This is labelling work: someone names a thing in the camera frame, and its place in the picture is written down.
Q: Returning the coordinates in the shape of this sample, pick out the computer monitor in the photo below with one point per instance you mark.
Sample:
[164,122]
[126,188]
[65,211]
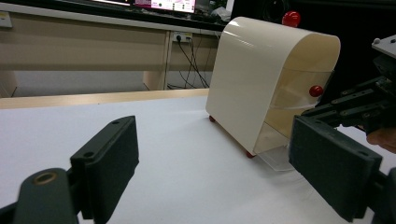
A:
[168,4]

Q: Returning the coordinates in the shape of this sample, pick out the wooden table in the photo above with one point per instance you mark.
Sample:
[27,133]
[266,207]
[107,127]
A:
[93,99]

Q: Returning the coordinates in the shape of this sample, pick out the cream drawer cabinet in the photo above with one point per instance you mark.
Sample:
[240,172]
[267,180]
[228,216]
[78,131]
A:
[249,71]

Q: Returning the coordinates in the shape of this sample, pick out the beige desk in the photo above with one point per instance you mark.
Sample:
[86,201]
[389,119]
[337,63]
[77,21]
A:
[77,43]

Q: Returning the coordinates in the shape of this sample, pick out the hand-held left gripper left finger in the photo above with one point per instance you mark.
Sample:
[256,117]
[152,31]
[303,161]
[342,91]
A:
[106,161]

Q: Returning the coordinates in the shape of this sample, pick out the tall clear drawer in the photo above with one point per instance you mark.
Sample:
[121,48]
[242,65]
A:
[295,90]

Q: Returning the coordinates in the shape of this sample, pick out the white board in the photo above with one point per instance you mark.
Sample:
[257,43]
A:
[186,155]

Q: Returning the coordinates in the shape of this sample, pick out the shallow clear drawer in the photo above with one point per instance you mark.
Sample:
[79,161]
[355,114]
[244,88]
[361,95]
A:
[277,160]

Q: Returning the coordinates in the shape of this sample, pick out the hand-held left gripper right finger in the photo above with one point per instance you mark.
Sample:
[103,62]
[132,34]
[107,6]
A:
[333,168]

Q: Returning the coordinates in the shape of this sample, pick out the white wall socket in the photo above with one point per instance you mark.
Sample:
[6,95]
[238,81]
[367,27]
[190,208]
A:
[183,37]

